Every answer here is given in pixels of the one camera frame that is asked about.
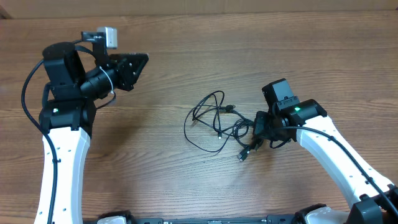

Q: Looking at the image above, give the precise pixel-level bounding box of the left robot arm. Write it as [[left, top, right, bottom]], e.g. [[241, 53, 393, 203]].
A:
[[35, 42, 149, 223]]

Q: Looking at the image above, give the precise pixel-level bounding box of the cardboard wall panel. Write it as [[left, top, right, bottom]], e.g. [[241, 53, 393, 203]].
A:
[[1, 0, 397, 19]]

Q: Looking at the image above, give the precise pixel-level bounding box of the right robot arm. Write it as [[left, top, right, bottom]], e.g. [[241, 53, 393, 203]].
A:
[[253, 78, 397, 224]]

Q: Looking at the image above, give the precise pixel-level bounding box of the black USB cable thin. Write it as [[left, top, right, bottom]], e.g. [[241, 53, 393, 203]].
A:
[[183, 90, 254, 154]]

